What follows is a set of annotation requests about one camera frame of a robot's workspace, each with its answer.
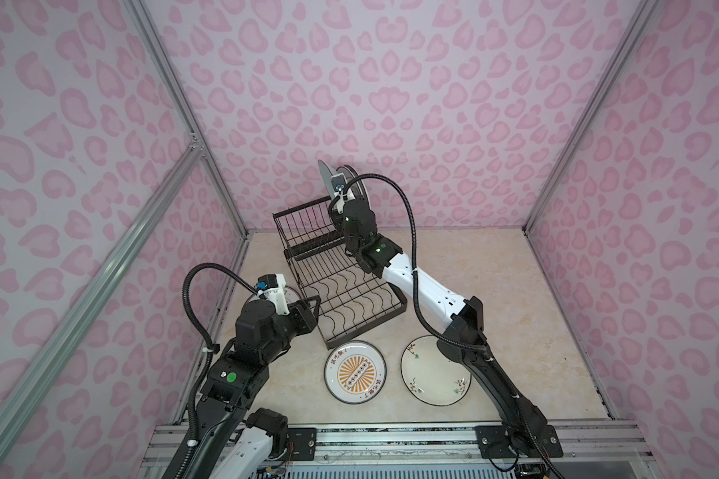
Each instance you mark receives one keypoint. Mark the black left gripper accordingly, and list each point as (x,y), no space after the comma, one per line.
(303,317)

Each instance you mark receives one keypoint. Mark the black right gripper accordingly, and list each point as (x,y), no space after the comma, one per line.
(348,205)

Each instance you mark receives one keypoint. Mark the white plate quatrefoil emblem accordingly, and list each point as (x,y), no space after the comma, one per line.
(349,173)

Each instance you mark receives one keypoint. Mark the light blue flower plate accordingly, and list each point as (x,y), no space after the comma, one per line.
(326,173)

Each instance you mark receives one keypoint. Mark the cream floral rim plate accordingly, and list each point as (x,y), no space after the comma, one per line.
(430,377)

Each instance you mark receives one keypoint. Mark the dark green rim plate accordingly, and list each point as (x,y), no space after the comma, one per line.
(362,182)

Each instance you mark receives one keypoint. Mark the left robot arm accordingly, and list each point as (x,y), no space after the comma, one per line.
(229,386)

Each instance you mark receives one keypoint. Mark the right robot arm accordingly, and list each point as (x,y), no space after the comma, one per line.
(454,320)

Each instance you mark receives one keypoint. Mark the orange sunburst plate left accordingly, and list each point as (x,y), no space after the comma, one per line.
(281,297)

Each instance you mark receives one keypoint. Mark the orange sunburst plate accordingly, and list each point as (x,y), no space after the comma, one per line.
(355,372)
(281,297)

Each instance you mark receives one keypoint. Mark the orange sunburst plate centre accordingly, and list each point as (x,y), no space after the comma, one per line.
(355,372)

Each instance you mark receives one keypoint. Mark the black wire dish rack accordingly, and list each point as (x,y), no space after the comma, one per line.
(352,302)

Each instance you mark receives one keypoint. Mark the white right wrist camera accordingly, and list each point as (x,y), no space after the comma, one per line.
(337,185)

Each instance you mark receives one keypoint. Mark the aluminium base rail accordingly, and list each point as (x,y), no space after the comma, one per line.
(579,449)

